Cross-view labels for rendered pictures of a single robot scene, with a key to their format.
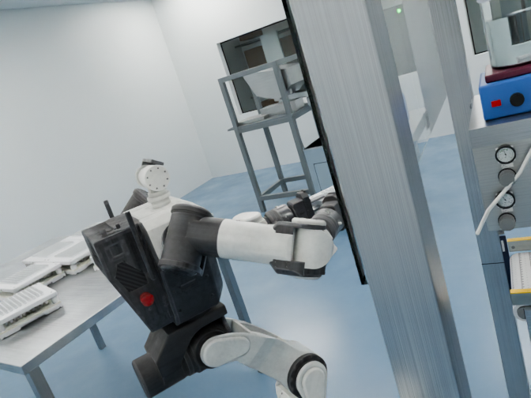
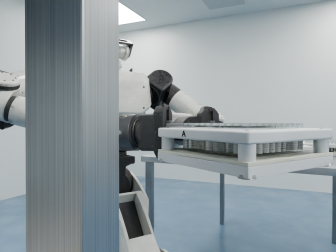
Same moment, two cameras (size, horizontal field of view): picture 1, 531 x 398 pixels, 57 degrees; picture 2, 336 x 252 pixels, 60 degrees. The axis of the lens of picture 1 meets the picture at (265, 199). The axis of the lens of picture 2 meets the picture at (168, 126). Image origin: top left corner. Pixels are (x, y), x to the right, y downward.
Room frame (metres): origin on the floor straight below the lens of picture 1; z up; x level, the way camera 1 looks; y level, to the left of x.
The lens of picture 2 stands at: (1.32, -0.86, 1.05)
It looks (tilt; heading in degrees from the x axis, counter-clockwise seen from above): 1 degrees down; 81
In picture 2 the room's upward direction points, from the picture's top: straight up
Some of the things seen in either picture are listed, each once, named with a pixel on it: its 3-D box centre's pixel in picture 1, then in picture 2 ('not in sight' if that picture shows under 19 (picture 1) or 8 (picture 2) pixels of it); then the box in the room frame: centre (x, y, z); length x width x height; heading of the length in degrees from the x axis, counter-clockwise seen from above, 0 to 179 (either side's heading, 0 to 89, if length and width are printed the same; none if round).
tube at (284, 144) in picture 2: not in sight; (283, 143); (1.62, -0.36, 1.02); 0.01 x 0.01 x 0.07
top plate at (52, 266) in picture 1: (25, 276); not in sight; (2.25, 1.20, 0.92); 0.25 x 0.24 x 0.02; 139
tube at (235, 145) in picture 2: not in sight; (236, 145); (1.52, -0.39, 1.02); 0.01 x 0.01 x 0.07
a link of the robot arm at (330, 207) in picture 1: (330, 219); (144, 132); (1.38, -0.17, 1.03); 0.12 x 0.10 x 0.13; 147
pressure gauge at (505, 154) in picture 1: (505, 154); not in sight; (0.93, -0.48, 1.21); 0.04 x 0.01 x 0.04; 61
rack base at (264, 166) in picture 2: not in sight; (240, 156); (1.56, -0.30, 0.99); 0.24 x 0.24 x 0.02; 25
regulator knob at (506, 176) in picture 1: (506, 175); not in sight; (0.92, -0.48, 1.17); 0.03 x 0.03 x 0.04; 61
